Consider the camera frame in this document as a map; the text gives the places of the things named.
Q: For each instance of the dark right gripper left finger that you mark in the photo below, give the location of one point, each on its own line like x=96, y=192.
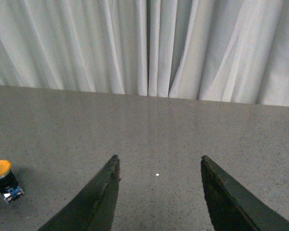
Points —
x=93, y=208

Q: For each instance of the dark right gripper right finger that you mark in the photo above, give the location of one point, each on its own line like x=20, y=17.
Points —
x=234, y=208

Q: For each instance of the yellow mushroom push button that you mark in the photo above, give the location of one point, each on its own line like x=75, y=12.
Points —
x=9, y=186

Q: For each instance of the white pleated curtain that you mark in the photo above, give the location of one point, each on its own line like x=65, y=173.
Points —
x=213, y=50

